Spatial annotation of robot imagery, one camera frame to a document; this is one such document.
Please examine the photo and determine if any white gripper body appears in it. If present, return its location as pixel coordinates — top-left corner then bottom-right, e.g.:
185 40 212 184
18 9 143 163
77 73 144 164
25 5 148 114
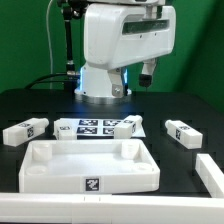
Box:
84 3 176 70

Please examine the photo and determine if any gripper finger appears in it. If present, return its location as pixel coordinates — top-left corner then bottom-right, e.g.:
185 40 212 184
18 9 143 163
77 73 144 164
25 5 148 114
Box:
139 58 157 88
108 68 125 98

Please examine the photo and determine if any white desk top tray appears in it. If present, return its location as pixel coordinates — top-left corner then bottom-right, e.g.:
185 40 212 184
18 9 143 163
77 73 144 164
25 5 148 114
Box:
19 139 160 194

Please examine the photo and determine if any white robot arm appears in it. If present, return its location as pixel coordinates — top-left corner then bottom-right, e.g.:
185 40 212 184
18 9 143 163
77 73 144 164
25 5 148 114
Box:
75 0 176 104

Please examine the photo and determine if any paper sheet with markers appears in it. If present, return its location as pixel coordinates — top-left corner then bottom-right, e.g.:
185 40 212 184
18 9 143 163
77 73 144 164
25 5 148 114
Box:
58 118 145 139

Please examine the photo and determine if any white right fence bar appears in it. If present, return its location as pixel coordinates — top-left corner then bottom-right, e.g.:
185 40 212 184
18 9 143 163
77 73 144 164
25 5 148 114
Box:
195 154 224 199

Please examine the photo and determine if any white fence bar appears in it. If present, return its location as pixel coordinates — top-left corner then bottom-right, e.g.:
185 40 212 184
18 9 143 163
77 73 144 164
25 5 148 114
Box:
195 154 224 199
0 193 224 224

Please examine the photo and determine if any white front fence bar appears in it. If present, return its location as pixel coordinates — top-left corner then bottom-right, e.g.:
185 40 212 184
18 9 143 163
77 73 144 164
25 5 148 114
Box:
0 193 224 224

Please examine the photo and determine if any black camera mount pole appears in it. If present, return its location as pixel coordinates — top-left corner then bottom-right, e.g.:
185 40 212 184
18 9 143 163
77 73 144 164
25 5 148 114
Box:
57 0 88 78

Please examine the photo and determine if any white cable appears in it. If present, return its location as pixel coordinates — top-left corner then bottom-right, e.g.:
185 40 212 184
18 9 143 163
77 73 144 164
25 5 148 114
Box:
45 0 55 90

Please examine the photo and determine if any black cable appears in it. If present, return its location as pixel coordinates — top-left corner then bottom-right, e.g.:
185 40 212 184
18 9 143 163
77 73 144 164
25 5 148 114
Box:
23 73 81 90

